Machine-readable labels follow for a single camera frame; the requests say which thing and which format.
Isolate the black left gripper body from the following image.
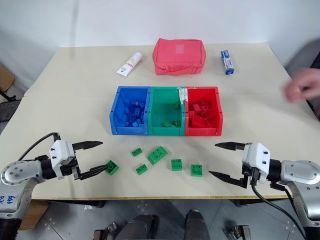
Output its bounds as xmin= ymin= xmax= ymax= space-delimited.
xmin=59 ymin=143 xmax=83 ymax=181

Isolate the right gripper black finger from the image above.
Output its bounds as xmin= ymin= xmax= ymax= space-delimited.
xmin=208 ymin=170 xmax=245 ymax=189
xmin=214 ymin=141 xmax=248 ymax=152

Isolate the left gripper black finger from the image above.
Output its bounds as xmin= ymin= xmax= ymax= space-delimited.
xmin=74 ymin=140 xmax=104 ymax=152
xmin=78 ymin=163 xmax=114 ymax=181

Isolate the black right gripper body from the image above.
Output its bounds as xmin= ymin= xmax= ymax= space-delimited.
xmin=240 ymin=143 xmax=261 ymax=190

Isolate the person's bare hand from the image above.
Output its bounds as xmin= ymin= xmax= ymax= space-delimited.
xmin=284 ymin=66 xmax=320 ymax=103

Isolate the small green square brick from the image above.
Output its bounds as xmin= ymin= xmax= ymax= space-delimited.
xmin=104 ymin=160 xmax=120 ymax=176

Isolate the red plastic storage bin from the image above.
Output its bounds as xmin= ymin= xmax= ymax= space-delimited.
xmin=184 ymin=86 xmax=224 ymax=137

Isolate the green four-stud square brick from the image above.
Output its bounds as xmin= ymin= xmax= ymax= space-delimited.
xmin=170 ymin=158 xmax=184 ymax=172
xmin=190 ymin=163 xmax=203 ymax=177

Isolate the blue plastic storage bin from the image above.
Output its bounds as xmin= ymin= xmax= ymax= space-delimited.
xmin=109 ymin=86 xmax=152 ymax=136

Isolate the large red sloped brick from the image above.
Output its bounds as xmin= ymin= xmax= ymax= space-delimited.
xmin=191 ymin=114 xmax=209 ymax=128

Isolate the dark rounded right foot shape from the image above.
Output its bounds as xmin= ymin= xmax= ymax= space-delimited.
xmin=185 ymin=209 xmax=211 ymax=240

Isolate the dark rounded foot shape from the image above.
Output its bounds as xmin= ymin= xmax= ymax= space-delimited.
xmin=185 ymin=209 xmax=211 ymax=240
xmin=121 ymin=214 xmax=159 ymax=240

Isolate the large green curved brick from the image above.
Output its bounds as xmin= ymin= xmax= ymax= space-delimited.
xmin=146 ymin=145 xmax=169 ymax=166

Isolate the white tape patch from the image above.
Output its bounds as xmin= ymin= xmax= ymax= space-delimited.
xmin=176 ymin=86 xmax=197 ymax=105

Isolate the dark rounded left foot shape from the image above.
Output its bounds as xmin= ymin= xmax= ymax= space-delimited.
xmin=121 ymin=214 xmax=159 ymax=240

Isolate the green plastic storage bin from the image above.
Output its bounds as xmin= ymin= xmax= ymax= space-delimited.
xmin=148 ymin=86 xmax=189 ymax=137

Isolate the blue white toothpaste box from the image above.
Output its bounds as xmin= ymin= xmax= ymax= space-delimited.
xmin=220 ymin=49 xmax=237 ymax=76

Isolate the white cream tube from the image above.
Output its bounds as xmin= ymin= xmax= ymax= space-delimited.
xmin=115 ymin=52 xmax=143 ymax=77

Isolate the red fabric zipper pouch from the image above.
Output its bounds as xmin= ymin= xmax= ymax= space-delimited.
xmin=152 ymin=37 xmax=207 ymax=76

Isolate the wooden chair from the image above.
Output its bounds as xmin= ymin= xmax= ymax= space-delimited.
xmin=0 ymin=64 xmax=16 ymax=102

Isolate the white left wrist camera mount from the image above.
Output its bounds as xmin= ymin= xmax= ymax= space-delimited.
xmin=48 ymin=139 xmax=77 ymax=181

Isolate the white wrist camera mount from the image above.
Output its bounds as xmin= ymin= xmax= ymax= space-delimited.
xmin=241 ymin=142 xmax=272 ymax=185
xmin=48 ymin=139 xmax=77 ymax=181

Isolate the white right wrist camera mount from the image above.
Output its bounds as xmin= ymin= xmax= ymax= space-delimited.
xmin=241 ymin=142 xmax=272 ymax=185

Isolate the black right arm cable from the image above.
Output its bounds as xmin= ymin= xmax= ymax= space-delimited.
xmin=249 ymin=180 xmax=309 ymax=240

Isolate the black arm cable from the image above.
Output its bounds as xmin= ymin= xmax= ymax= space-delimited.
xmin=249 ymin=180 xmax=309 ymax=240
xmin=17 ymin=132 xmax=62 ymax=162

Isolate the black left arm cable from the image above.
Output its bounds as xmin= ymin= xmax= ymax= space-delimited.
xmin=17 ymin=132 xmax=62 ymax=162

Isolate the metal floor bracket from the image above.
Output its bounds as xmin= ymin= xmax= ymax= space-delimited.
xmin=93 ymin=221 xmax=119 ymax=240
xmin=229 ymin=224 xmax=252 ymax=240

